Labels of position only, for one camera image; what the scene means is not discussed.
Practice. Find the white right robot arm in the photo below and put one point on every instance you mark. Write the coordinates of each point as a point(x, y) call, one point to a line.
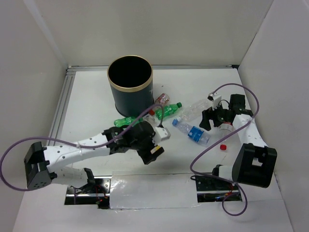
point(254, 165)

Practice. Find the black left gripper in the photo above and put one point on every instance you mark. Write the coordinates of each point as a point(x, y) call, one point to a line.
point(147, 155)

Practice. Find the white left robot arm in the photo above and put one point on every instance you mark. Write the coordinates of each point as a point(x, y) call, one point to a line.
point(45, 165)

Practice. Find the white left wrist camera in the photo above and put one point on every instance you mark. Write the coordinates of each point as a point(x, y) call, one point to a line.
point(161, 134)

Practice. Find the green bottle with cap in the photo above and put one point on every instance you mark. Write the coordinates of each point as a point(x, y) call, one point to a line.
point(168, 110)

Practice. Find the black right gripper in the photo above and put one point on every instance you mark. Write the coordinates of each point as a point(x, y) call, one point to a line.
point(207, 115)

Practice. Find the clear crushed plastic bottle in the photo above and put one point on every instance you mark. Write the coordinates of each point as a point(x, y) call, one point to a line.
point(193, 111)

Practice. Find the red label crushed bottle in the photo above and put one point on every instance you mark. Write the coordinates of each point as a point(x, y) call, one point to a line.
point(163, 99)

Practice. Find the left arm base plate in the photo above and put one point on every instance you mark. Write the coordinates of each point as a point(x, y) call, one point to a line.
point(98, 195)

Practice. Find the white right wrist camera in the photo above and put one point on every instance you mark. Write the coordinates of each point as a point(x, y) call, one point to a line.
point(215, 100)

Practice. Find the blue label water bottle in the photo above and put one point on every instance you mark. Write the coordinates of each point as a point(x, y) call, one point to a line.
point(195, 134)

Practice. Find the red cap cola bottle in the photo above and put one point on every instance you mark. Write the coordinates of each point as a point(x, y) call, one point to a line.
point(225, 129)

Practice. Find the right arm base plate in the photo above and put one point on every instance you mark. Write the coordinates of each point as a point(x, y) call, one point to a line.
point(214, 190)

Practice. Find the dark bin with gold rim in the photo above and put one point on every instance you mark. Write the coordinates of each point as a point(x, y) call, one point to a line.
point(131, 81)

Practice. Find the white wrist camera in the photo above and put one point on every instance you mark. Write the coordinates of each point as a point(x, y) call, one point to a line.
point(215, 100)
point(161, 134)

